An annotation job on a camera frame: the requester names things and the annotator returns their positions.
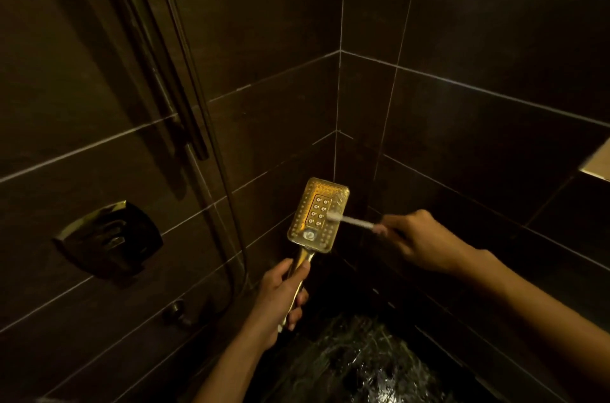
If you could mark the person's left forearm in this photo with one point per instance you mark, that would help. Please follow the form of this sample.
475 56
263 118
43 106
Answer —
233 369

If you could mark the person's right fingers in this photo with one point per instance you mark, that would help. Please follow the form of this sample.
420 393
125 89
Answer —
398 228

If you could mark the square metal shower mixer valve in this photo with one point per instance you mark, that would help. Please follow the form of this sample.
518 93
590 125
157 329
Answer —
108 238

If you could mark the white toothbrush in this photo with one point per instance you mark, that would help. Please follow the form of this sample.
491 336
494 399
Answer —
350 220

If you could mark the metal shower riser rail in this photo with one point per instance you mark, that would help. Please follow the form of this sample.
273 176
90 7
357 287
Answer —
152 50

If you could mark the person's right hand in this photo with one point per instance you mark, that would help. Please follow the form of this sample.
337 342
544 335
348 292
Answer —
429 245

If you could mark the gold rectangular hand shower head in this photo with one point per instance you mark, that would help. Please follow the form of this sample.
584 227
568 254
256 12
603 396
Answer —
318 221

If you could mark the person's left hand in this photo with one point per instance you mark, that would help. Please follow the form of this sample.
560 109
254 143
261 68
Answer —
272 302

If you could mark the person's left thumb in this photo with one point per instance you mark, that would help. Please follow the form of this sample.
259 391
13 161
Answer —
299 273

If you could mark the person's right forearm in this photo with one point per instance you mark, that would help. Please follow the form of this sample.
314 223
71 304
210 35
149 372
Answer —
538 312

